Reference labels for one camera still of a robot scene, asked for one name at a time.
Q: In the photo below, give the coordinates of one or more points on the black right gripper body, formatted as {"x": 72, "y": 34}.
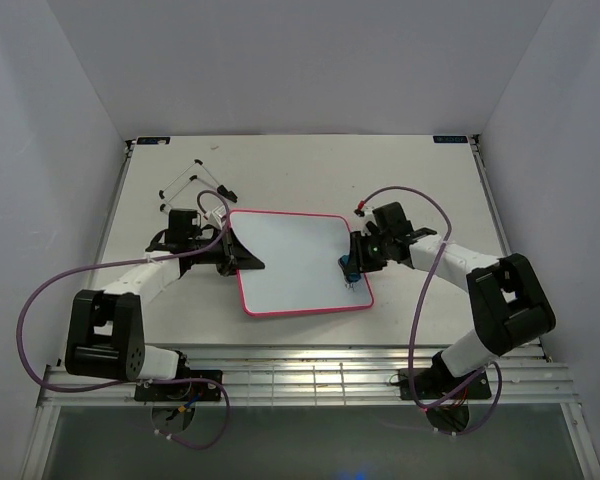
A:
{"x": 370, "y": 252}

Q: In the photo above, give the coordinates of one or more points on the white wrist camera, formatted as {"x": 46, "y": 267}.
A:
{"x": 365, "y": 220}
{"x": 216, "y": 217}

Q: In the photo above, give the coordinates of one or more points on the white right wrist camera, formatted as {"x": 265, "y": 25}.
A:
{"x": 365, "y": 220}

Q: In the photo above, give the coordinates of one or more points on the blue left corner label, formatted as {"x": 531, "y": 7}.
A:
{"x": 153, "y": 141}

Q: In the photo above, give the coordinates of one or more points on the blue corner label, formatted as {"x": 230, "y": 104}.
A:
{"x": 450, "y": 139}
{"x": 153, "y": 141}

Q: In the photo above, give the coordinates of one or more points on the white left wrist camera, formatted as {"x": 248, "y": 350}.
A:
{"x": 216, "y": 217}

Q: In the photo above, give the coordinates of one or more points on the pink framed whiteboard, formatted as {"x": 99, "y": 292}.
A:
{"x": 300, "y": 253}

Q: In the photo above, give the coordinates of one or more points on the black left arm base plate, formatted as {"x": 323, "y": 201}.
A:
{"x": 183, "y": 393}

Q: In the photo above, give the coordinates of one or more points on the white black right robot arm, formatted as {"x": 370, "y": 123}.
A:
{"x": 508, "y": 305}

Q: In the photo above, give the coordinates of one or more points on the aluminium rail frame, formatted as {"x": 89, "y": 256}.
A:
{"x": 315, "y": 410}

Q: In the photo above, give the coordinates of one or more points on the blue right corner label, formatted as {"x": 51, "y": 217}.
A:
{"x": 450, "y": 139}

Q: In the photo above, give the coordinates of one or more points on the black wire easel stand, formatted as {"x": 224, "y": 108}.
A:
{"x": 196, "y": 173}

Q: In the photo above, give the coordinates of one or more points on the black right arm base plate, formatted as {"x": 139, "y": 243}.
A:
{"x": 452, "y": 416}

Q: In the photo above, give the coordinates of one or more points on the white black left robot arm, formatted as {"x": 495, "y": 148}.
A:
{"x": 106, "y": 332}

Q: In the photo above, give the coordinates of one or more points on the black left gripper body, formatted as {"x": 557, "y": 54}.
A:
{"x": 211, "y": 255}

